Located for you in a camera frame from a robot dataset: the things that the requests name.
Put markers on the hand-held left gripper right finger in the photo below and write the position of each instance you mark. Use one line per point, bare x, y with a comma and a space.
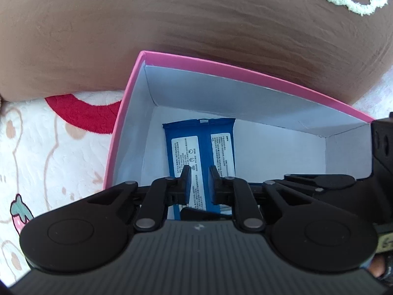
213, 187

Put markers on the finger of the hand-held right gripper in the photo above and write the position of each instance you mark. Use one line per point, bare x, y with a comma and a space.
331, 181
310, 190

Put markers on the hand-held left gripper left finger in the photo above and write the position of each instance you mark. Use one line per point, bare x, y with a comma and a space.
185, 187

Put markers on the pink cardboard box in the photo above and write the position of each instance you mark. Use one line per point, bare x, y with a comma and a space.
276, 147

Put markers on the brown embroidered pillow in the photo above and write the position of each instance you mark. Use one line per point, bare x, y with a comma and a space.
184, 21

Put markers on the printed bear blanket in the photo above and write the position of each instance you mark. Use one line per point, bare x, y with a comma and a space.
46, 159

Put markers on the blue wet wipes packet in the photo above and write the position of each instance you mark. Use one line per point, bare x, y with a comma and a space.
204, 147

